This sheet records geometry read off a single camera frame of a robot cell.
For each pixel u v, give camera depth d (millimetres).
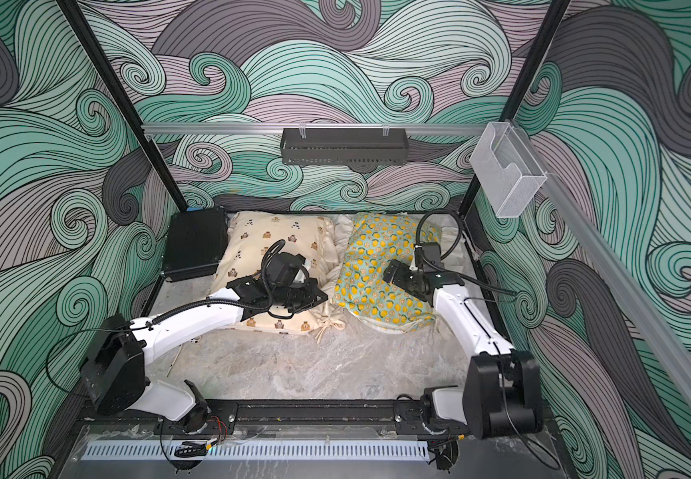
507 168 778
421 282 611
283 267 621
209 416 725
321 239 1031
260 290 607
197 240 1053
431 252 659
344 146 949
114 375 407
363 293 877
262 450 697
